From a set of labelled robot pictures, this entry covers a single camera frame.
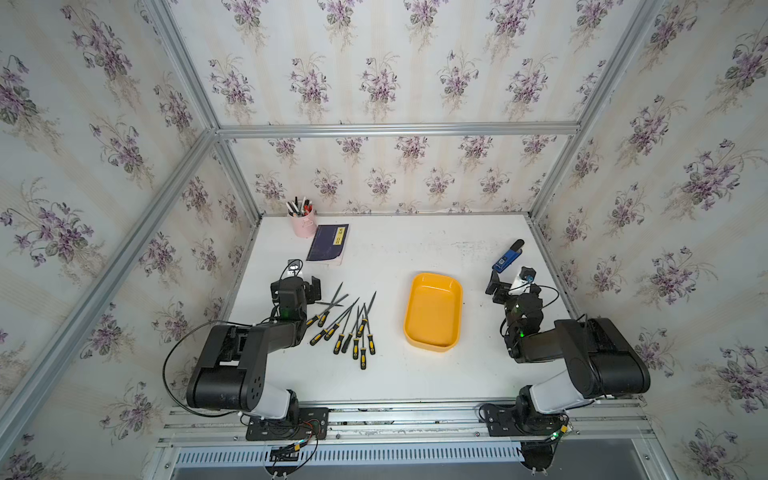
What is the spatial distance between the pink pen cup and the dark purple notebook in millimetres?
28

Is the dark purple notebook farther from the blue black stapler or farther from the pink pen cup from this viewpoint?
the blue black stapler

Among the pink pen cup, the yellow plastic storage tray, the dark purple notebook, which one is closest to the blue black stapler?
the yellow plastic storage tray

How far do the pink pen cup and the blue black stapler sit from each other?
69 centimetres

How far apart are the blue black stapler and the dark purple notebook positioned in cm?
57

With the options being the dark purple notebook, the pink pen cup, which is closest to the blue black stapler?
the dark purple notebook

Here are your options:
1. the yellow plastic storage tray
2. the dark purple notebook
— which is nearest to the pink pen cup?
the dark purple notebook

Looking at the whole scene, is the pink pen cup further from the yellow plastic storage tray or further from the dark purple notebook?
the yellow plastic storage tray

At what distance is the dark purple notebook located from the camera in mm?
1084

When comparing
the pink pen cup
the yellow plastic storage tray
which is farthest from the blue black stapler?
the pink pen cup

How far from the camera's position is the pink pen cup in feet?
3.54

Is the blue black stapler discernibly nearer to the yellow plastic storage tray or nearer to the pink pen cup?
the yellow plastic storage tray

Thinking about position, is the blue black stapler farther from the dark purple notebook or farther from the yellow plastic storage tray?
the dark purple notebook

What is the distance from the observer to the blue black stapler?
1039mm

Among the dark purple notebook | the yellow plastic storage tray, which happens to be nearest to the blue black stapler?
the yellow plastic storage tray
